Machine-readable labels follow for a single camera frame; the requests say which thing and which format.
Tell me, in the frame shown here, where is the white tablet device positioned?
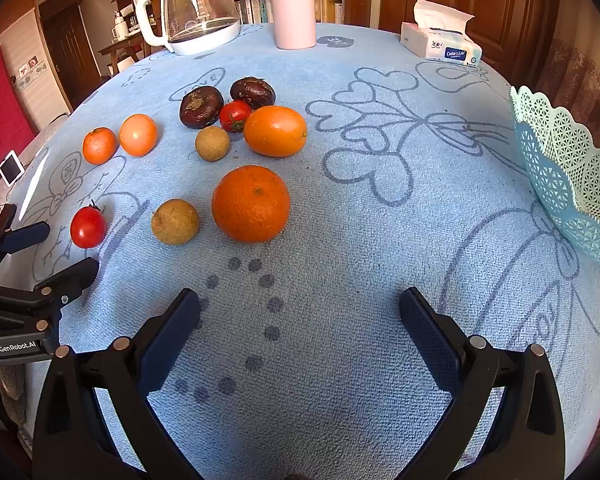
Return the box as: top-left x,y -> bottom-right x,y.
0,150 -> 24,188

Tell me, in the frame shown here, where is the red cherry tomato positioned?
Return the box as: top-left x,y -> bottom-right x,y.
220,101 -> 251,133

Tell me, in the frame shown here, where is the pink thermos bottle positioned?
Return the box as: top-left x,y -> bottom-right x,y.
271,0 -> 316,50

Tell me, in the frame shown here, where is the wooden side table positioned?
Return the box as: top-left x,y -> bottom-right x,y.
98,32 -> 152,76

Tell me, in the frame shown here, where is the dark hallway door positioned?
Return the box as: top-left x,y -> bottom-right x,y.
38,0 -> 102,108

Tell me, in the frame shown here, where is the pale orange round fruit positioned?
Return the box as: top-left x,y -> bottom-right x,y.
119,114 -> 158,157

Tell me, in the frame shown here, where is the oval orange fruit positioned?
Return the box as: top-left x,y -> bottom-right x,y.
242,105 -> 308,158

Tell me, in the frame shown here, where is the patterned beige curtain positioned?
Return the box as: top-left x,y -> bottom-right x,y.
536,0 -> 600,148

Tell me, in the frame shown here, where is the brown longan fruit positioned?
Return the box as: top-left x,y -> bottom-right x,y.
151,198 -> 200,245
195,126 -> 230,162

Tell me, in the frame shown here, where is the brown wooden door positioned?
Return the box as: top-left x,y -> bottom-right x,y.
343,0 -> 564,86

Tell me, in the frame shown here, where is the light blue patterned tablecloth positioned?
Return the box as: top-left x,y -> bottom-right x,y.
0,24 -> 600,479

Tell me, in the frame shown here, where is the large round orange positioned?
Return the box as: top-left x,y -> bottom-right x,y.
211,165 -> 290,244

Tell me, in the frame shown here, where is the dark purple passion fruit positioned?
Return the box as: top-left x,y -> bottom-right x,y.
180,86 -> 224,129

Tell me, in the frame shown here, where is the white tissue pack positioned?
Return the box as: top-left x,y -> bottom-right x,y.
400,0 -> 482,66

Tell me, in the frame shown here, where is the glass kettle white handle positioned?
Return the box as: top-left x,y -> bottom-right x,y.
135,0 -> 242,56

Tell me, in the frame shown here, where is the small mandarin orange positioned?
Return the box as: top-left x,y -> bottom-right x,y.
82,127 -> 118,166

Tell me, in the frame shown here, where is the mint lattice fruit basket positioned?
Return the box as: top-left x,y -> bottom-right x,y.
509,86 -> 600,264

